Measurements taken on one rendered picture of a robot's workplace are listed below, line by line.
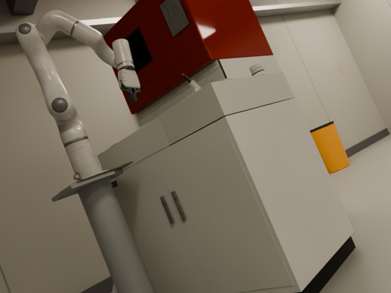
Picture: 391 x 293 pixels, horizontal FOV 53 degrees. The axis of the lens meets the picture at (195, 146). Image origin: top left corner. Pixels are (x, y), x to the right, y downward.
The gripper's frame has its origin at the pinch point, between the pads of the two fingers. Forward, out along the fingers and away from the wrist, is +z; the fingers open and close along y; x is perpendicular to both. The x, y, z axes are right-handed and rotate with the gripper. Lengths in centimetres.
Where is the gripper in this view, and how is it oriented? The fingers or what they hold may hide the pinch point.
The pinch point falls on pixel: (133, 98)
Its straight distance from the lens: 196.7
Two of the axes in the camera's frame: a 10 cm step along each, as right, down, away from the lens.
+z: 2.5, 9.4, -2.2
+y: -7.0, 0.1, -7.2
